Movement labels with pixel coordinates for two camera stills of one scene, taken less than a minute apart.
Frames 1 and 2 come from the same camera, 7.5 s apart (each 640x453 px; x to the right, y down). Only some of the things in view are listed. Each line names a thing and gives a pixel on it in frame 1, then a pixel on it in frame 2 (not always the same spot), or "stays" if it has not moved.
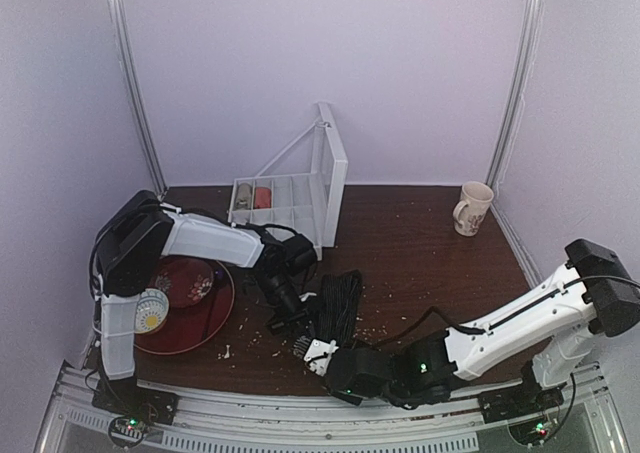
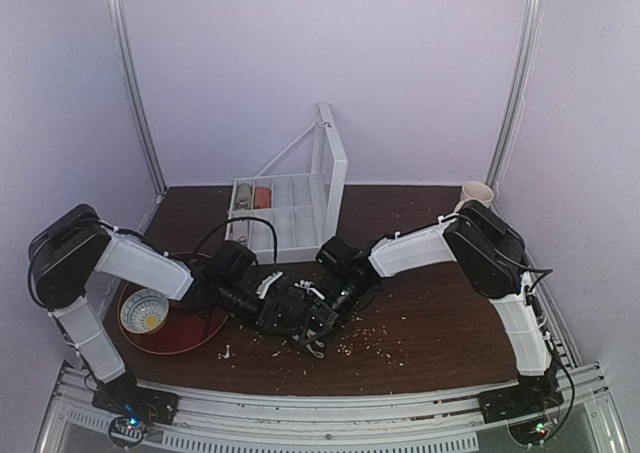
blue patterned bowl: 151,312 stays
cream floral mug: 471,210 stays
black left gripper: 288,318 -> 270,313
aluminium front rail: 581,423 stays
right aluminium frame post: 521,80 stays
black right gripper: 335,364 -> 322,314
